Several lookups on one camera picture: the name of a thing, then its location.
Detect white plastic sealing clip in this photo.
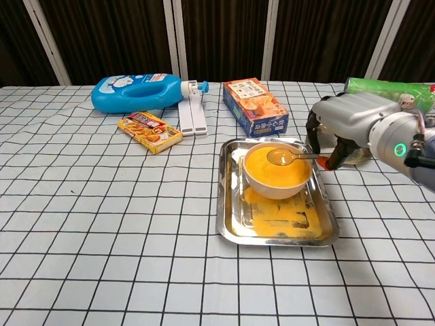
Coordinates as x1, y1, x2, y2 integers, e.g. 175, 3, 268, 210
177, 98, 195, 137
190, 96, 209, 137

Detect rectangular steel tray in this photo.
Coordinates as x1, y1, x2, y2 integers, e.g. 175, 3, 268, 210
215, 137, 340, 248

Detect dark folding screen white frame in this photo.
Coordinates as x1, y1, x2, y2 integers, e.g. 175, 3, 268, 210
0, 0, 435, 88

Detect round steel plate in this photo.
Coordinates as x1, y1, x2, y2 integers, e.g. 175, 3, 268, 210
305, 134, 375, 166

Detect checkered white tablecloth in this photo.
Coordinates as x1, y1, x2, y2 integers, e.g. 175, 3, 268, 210
0, 80, 435, 326

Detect green chips can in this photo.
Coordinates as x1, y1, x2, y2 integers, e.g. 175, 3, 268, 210
343, 77, 435, 115

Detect yellow curry box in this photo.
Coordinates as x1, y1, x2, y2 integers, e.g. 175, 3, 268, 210
117, 111, 184, 156

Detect orange blue snack box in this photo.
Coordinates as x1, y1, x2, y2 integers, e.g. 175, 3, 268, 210
222, 77, 290, 139

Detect white bowl of orange powder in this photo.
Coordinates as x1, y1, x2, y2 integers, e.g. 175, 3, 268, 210
243, 142, 313, 200

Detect blue detergent bottle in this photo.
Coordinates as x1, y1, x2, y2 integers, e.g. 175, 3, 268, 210
90, 72, 211, 115

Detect metal spoon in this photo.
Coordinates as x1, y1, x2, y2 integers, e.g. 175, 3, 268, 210
266, 148, 324, 167

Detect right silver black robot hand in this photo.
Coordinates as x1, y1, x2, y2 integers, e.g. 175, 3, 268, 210
304, 91, 401, 171

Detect black cable with plug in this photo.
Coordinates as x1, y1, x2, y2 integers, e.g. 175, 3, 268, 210
403, 132, 435, 169

